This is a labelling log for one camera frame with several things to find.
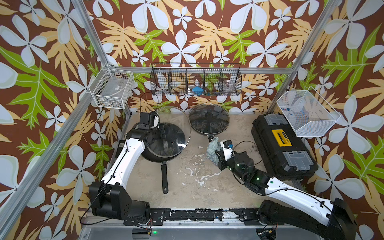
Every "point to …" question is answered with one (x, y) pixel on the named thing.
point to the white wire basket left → (112, 88)
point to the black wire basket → (193, 79)
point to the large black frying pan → (165, 150)
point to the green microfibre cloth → (211, 155)
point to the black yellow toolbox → (281, 149)
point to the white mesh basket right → (307, 113)
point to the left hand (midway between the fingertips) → (166, 129)
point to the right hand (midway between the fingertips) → (214, 150)
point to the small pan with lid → (209, 119)
